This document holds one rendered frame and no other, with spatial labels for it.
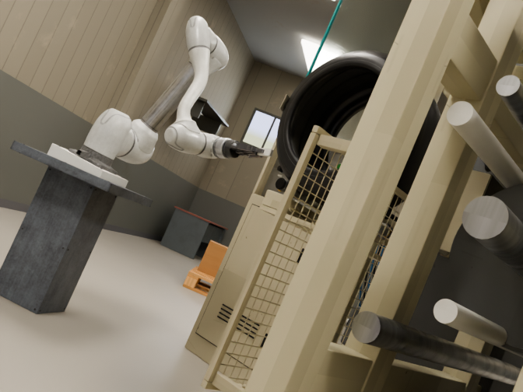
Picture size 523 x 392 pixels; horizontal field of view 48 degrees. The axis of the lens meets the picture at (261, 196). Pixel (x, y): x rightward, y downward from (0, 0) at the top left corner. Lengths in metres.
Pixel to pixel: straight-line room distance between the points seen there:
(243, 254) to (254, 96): 7.84
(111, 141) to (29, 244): 0.58
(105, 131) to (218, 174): 7.85
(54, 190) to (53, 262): 0.32
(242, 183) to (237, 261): 7.36
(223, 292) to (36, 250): 0.96
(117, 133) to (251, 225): 0.86
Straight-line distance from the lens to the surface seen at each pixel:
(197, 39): 2.77
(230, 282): 3.08
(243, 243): 3.09
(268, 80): 10.81
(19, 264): 2.80
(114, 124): 2.76
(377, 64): 2.09
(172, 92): 2.92
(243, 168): 10.45
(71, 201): 2.71
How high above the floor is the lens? 0.68
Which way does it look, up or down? 4 degrees up
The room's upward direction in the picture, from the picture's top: 24 degrees clockwise
